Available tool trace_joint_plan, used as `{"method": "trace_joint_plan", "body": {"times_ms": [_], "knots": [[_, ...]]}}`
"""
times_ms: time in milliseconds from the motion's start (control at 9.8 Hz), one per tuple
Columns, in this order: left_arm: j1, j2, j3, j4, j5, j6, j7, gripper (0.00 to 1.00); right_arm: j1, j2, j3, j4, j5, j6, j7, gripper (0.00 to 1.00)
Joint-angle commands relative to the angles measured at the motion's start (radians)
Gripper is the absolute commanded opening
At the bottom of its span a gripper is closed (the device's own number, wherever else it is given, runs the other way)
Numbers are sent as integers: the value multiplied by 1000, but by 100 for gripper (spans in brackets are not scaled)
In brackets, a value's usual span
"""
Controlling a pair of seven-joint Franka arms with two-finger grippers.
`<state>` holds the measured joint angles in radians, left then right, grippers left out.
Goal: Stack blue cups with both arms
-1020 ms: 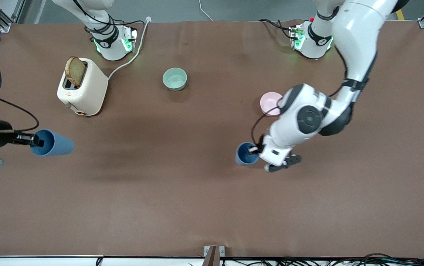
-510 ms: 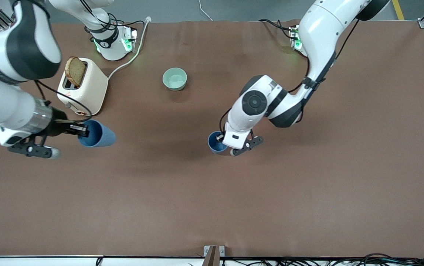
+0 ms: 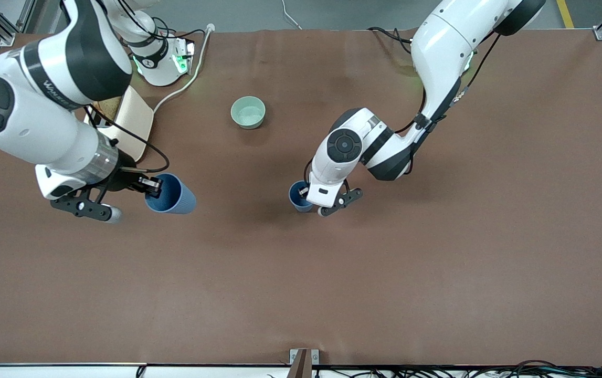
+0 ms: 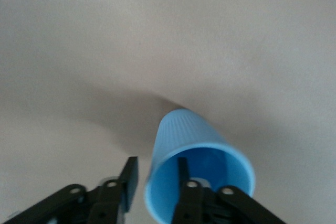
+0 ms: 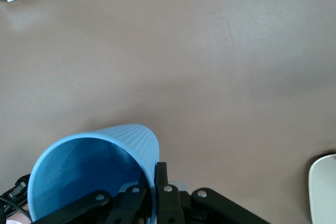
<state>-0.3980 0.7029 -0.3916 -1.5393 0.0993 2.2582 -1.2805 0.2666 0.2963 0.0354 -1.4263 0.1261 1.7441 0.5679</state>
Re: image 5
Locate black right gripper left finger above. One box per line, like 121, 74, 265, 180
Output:
33, 181, 148, 224

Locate cream white toaster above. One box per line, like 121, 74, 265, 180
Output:
308, 153, 336, 224

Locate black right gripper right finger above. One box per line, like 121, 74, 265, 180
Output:
154, 161, 271, 224

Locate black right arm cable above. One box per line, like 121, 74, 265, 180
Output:
0, 173, 32, 219

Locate blue ribbed cup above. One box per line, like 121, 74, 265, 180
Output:
27, 123, 160, 224

